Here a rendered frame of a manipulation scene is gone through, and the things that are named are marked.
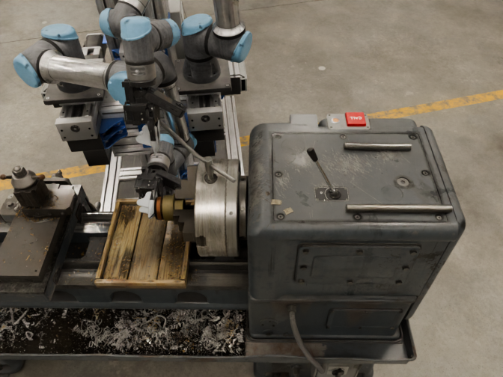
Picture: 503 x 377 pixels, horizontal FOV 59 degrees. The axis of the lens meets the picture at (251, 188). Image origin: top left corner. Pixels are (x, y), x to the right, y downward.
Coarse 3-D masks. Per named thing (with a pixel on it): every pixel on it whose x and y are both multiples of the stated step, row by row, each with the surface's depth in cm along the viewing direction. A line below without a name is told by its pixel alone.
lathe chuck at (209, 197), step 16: (224, 160) 139; (208, 192) 129; (224, 192) 129; (208, 208) 128; (224, 208) 128; (208, 224) 129; (224, 224) 129; (208, 240) 131; (224, 240) 131; (208, 256) 140; (224, 256) 139
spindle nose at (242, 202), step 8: (240, 176) 141; (240, 184) 136; (248, 184) 139; (240, 192) 134; (248, 192) 137; (240, 200) 133; (240, 208) 133; (240, 216) 133; (240, 224) 134; (240, 232) 136
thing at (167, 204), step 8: (160, 200) 141; (168, 200) 141; (176, 200) 142; (184, 200) 145; (160, 208) 141; (168, 208) 140; (176, 208) 141; (184, 208) 146; (160, 216) 141; (168, 216) 141
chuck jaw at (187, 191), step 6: (192, 168) 140; (192, 174) 140; (186, 180) 141; (192, 180) 141; (186, 186) 141; (192, 186) 141; (180, 192) 141; (186, 192) 141; (192, 192) 141; (180, 198) 142; (186, 198) 142; (192, 198) 142
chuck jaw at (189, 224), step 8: (176, 216) 138; (184, 216) 138; (192, 216) 138; (184, 224) 135; (192, 224) 135; (184, 232) 132; (192, 232) 132; (184, 240) 134; (192, 240) 134; (200, 240) 132
